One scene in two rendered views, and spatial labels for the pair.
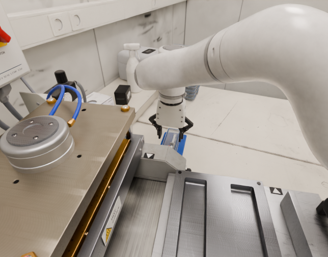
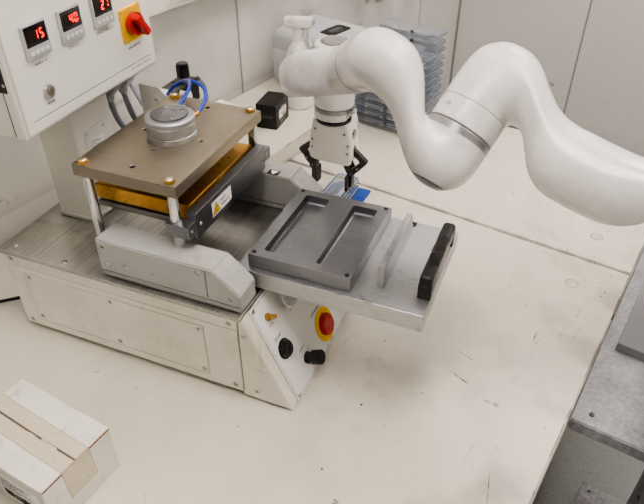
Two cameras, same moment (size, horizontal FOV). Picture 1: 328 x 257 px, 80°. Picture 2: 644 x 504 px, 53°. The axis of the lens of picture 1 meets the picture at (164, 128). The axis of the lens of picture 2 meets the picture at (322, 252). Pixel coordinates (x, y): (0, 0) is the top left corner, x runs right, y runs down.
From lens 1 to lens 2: 76 cm
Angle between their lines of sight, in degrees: 9
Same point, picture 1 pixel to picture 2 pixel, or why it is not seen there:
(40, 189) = (172, 155)
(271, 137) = (527, 211)
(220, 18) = not seen: outside the picture
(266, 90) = not seen: outside the picture
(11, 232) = (157, 170)
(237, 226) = (343, 237)
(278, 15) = (362, 38)
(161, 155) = (288, 174)
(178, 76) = (323, 80)
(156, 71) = (299, 72)
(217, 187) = (337, 206)
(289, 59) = (367, 72)
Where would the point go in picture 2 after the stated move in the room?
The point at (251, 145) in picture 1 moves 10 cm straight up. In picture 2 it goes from (480, 218) to (487, 181)
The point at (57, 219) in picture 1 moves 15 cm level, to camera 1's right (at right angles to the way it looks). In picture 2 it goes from (185, 169) to (285, 180)
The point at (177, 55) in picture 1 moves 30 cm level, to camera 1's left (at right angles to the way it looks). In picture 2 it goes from (323, 55) to (165, 43)
